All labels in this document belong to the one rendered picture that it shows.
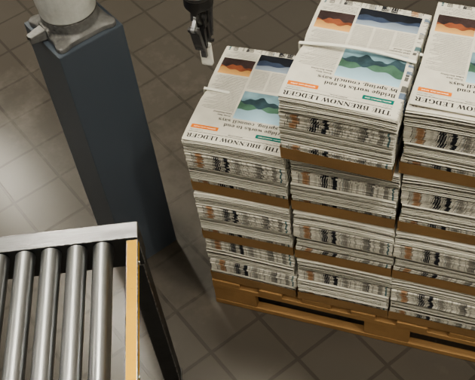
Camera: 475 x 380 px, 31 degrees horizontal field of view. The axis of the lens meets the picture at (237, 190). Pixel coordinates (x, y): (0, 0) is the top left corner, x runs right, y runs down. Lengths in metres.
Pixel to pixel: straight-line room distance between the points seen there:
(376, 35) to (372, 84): 0.17
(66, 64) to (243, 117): 0.49
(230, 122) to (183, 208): 0.94
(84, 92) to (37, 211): 0.98
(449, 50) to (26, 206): 1.82
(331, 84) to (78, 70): 0.72
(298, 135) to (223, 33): 1.78
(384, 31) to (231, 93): 0.47
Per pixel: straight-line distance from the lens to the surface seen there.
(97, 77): 2.41
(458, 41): 2.14
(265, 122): 2.26
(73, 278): 2.08
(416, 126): 2.00
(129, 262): 2.05
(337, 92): 2.00
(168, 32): 3.87
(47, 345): 2.01
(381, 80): 2.03
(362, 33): 2.15
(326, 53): 2.10
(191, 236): 3.08
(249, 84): 2.37
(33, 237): 2.18
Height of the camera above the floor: 2.47
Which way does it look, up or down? 51 degrees down
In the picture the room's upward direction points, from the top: 8 degrees counter-clockwise
